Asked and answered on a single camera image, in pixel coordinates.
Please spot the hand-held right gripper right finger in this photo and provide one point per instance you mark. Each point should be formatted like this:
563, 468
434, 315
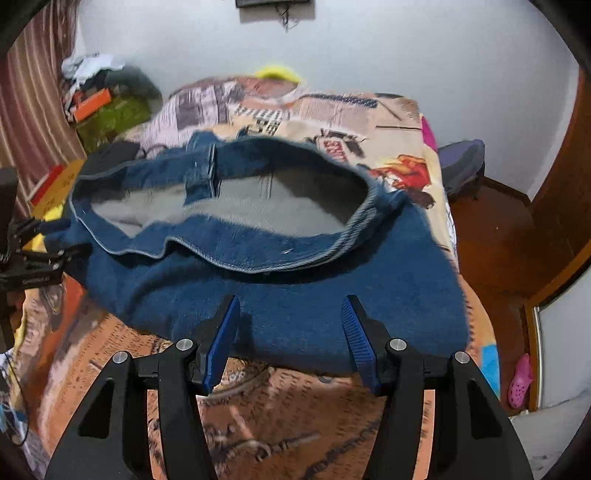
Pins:
360, 346

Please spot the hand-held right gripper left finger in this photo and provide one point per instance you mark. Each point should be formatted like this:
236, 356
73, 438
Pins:
221, 341

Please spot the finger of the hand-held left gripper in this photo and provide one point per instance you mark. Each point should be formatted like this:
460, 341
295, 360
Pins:
48, 226
60, 258

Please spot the blue denim jacket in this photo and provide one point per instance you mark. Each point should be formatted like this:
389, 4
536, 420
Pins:
323, 300

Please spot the pile of clothes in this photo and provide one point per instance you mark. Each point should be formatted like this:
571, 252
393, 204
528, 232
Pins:
90, 67

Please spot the yellow cloth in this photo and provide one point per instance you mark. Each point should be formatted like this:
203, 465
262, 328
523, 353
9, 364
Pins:
53, 212

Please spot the red box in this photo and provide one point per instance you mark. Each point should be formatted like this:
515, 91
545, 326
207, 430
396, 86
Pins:
46, 184

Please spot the wooden lap desk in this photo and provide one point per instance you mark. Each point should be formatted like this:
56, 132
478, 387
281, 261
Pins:
64, 184

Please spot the black garment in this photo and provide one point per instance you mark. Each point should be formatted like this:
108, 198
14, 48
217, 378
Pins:
113, 157

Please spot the striped red curtain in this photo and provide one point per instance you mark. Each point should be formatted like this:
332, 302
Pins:
32, 115

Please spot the newspaper print blanket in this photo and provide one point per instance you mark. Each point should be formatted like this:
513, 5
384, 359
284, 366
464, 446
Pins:
300, 429

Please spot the orange box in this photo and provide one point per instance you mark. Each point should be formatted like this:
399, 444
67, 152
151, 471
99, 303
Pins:
90, 105

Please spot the pink slipper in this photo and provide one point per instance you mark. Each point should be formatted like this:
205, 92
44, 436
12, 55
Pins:
521, 381

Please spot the white wardrobe sliding door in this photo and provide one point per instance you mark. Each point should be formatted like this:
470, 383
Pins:
565, 355

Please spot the grey backpack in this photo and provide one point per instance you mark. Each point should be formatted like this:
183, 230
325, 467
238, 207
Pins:
461, 166

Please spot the pink cloth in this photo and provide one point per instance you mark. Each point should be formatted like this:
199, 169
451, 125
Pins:
429, 134

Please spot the wooden door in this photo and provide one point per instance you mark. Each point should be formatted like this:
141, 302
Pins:
563, 207

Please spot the yellow fluffy object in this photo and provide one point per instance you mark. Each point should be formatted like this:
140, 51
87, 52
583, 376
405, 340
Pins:
279, 74

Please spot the small black monitor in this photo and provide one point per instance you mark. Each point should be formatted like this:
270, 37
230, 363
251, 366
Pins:
272, 2

